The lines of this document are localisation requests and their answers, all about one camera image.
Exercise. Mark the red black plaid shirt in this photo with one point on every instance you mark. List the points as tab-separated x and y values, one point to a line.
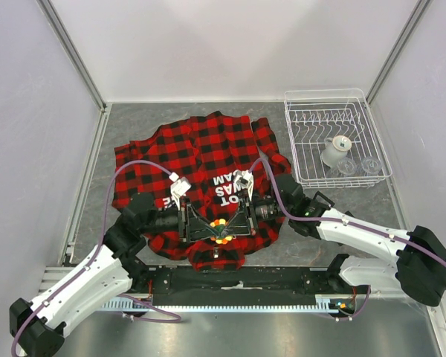
207	150

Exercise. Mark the aluminium frame post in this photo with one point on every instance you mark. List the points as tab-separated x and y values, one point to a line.
397	49
70	48

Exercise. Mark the clear glass cup left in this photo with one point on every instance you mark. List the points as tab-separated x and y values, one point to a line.
346	167

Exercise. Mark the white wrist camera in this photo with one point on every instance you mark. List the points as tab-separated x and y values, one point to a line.
244	180
178	188

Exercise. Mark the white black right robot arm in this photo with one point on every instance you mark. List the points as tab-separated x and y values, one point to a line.
412	262

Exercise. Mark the clear glass cup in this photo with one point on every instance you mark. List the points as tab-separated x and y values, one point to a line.
371	166
346	167

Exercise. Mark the yellow plush flower brooch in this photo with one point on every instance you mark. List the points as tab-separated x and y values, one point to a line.
219	225

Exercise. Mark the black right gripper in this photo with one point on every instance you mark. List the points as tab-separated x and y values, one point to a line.
243	223

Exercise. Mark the light blue cable duct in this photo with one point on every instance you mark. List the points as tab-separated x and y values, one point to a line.
320	305

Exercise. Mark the clear glass cup right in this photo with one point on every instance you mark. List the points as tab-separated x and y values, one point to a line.
371	166

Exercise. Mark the grey ceramic teapot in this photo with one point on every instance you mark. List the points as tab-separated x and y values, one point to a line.
336	148

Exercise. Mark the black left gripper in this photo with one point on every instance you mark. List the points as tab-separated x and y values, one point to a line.
192	227

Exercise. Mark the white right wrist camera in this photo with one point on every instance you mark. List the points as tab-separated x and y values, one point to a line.
244	180

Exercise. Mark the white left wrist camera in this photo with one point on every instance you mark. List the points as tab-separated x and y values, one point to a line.
178	188

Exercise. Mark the aluminium frame post right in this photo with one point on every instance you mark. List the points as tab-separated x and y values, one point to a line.
397	49

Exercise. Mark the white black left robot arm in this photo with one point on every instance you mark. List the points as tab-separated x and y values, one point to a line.
40	326

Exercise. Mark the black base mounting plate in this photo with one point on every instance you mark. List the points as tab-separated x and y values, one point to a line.
307	281

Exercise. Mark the aluminium frame post left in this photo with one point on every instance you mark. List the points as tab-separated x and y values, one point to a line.
70	48

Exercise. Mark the white wire dish rack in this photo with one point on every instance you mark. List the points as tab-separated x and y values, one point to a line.
315	114

